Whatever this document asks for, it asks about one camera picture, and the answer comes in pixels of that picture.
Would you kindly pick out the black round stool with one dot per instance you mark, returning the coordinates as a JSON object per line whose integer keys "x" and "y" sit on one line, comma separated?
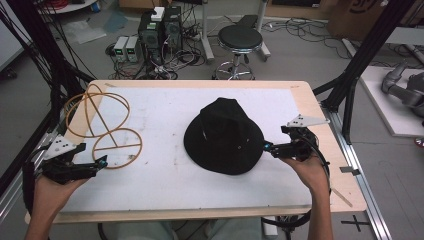
{"x": 240, "y": 38}

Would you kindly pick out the black metal frame post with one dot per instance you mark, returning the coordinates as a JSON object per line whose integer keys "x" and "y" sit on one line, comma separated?
{"x": 363, "y": 53}

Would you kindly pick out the black computer tower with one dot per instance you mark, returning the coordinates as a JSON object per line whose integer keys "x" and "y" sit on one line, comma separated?
{"x": 172, "y": 28}
{"x": 150, "y": 40}

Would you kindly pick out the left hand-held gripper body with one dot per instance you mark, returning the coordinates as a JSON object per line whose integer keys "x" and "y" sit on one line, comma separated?
{"x": 61, "y": 166}

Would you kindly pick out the grey tape piece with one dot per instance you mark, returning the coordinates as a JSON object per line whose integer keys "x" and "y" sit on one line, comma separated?
{"x": 350, "y": 170}

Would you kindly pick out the person's light trousers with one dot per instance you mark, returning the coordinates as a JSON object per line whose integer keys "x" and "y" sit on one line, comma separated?
{"x": 230, "y": 230}

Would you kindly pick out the person's right hand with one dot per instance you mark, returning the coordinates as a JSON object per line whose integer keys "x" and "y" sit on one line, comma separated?
{"x": 308, "y": 175}

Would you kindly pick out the grey bench power supply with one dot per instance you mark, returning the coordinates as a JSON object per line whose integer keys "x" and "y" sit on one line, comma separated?
{"x": 120, "y": 48}
{"x": 132, "y": 49}

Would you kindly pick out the thin wooden stick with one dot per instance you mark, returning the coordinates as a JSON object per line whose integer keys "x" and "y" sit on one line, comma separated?
{"x": 341, "y": 197}

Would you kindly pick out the cardboard box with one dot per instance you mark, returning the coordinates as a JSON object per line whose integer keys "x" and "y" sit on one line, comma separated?
{"x": 353, "y": 16}

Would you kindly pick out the round white table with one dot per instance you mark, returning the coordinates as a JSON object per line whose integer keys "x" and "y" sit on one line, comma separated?
{"x": 70, "y": 6}

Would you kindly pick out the person's left hand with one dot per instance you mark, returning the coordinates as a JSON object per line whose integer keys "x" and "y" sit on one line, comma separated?
{"x": 56, "y": 193}

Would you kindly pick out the aluminium rail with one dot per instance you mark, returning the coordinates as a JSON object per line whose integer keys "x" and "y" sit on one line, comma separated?
{"x": 363, "y": 186}
{"x": 13, "y": 196}

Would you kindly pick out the clear plastic sheet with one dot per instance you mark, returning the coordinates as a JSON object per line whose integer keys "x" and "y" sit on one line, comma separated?
{"x": 83, "y": 31}

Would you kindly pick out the black brimmed hat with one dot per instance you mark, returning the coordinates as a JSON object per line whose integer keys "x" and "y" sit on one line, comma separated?
{"x": 226, "y": 140}

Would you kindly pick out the white table mat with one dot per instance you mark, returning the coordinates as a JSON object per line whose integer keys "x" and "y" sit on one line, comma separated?
{"x": 166, "y": 186}

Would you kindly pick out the white floor board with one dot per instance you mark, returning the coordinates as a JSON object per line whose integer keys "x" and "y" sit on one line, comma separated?
{"x": 383, "y": 106}

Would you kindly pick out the white power strip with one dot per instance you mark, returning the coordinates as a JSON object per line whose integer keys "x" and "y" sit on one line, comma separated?
{"x": 269, "y": 228}

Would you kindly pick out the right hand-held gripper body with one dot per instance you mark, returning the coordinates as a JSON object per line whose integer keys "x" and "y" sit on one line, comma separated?
{"x": 300, "y": 143}

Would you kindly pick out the white desk leg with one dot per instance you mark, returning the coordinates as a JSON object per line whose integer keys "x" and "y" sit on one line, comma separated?
{"x": 263, "y": 33}
{"x": 207, "y": 33}

